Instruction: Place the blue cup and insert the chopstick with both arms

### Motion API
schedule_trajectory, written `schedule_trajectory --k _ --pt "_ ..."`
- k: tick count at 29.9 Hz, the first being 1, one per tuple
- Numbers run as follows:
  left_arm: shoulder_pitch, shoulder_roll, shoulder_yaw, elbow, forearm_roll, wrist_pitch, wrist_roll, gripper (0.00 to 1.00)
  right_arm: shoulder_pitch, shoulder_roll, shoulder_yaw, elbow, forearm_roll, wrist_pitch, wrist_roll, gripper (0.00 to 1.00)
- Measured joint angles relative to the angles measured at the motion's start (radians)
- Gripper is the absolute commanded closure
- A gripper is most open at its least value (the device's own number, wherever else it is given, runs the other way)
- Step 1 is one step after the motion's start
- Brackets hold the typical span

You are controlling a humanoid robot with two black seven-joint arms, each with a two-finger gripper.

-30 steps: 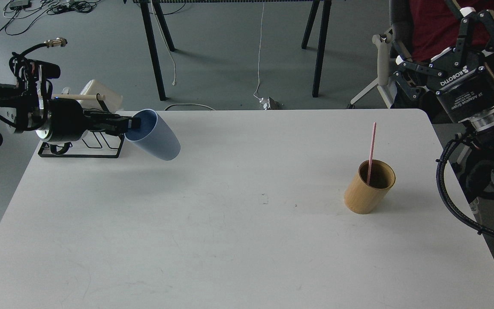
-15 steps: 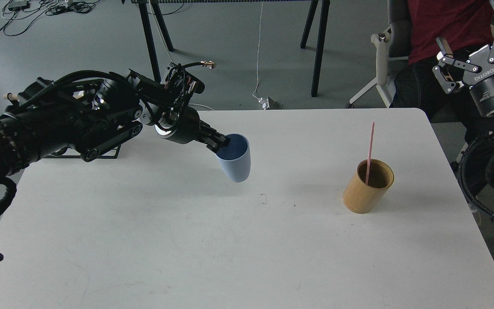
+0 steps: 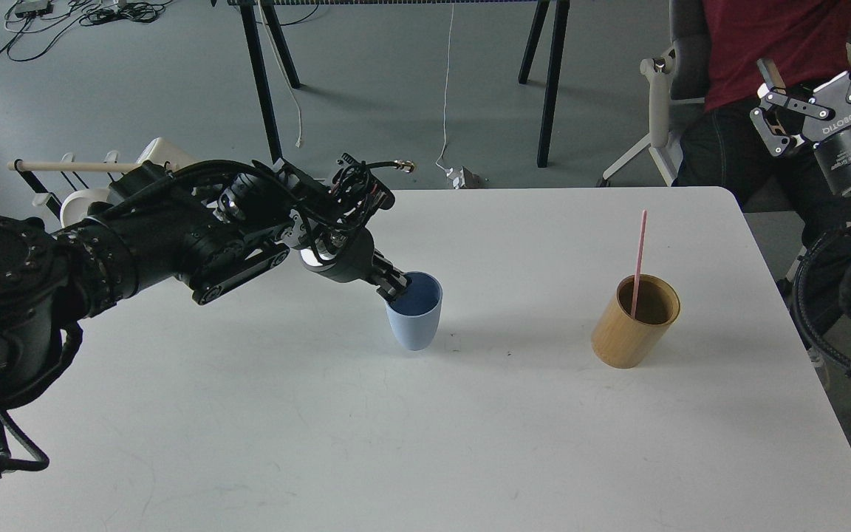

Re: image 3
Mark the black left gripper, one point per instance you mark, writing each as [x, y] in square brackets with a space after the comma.
[355, 261]

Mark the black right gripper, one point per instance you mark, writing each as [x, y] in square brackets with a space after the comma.
[850, 137]

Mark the light blue plastic cup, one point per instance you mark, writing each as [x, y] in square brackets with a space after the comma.
[414, 317]

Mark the pink chopstick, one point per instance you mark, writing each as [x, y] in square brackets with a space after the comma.
[640, 262]

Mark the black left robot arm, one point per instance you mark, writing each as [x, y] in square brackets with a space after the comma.
[213, 225]

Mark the bamboo wooden cup holder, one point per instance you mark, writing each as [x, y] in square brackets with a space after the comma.
[636, 318]

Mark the white cup on rack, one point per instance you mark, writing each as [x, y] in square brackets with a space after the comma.
[159, 151]

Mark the white power adapter on floor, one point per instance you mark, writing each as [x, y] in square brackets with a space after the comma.
[461, 178]

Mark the grey office chair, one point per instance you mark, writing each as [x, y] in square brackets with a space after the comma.
[678, 83]

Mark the black table legs right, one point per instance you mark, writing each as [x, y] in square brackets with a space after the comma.
[561, 16]

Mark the black table legs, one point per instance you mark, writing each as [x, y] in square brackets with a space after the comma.
[259, 17]
[561, 16]

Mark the black table legs left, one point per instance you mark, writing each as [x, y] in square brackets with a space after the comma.
[259, 17]

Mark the black wire dish rack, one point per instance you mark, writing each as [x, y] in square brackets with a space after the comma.
[64, 187]

